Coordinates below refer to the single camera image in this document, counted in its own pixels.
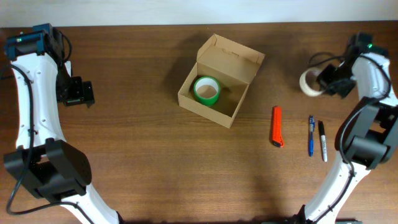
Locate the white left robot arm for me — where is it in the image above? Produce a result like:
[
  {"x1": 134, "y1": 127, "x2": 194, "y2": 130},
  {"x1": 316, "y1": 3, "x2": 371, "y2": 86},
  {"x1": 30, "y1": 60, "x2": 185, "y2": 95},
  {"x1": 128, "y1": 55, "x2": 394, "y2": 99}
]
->
[{"x1": 4, "y1": 24, "x2": 123, "y2": 223}]

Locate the cream masking tape roll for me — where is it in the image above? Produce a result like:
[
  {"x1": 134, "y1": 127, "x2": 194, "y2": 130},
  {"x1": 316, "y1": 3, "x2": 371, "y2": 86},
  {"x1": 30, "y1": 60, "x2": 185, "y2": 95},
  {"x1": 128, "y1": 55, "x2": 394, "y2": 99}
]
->
[{"x1": 299, "y1": 68, "x2": 325, "y2": 97}]

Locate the green tape roll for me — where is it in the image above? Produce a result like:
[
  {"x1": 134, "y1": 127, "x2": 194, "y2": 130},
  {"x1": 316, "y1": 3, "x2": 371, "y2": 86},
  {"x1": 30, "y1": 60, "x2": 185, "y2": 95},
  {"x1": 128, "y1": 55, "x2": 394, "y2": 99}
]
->
[{"x1": 193, "y1": 76, "x2": 221, "y2": 106}]

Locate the blue pen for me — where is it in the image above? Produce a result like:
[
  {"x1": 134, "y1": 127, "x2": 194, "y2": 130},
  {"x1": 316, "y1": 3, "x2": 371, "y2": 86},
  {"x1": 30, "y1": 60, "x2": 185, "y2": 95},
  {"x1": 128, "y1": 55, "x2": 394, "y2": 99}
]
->
[{"x1": 308, "y1": 115, "x2": 315, "y2": 157}]

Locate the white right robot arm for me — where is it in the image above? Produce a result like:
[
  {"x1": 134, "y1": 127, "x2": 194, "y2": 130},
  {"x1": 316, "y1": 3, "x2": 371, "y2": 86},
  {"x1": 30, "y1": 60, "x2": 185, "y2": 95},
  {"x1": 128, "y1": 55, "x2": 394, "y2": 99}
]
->
[{"x1": 289, "y1": 32, "x2": 397, "y2": 223}]

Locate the brown cardboard box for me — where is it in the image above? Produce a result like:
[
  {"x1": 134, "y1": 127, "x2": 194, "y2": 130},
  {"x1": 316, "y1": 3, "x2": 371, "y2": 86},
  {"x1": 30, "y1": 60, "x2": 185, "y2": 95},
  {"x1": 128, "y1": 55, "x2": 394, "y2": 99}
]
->
[{"x1": 178, "y1": 34, "x2": 265, "y2": 128}]

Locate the orange utility knife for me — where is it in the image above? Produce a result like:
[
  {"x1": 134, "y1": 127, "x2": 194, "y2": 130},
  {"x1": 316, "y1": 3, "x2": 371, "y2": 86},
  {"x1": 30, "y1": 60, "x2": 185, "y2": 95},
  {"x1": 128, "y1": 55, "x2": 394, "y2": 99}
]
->
[{"x1": 271, "y1": 106, "x2": 284, "y2": 147}]

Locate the black and white marker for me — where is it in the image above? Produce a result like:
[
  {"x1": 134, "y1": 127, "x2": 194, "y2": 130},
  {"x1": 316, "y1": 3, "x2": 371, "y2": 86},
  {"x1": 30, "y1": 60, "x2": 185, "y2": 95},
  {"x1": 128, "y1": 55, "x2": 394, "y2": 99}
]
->
[{"x1": 318, "y1": 121, "x2": 328, "y2": 162}]

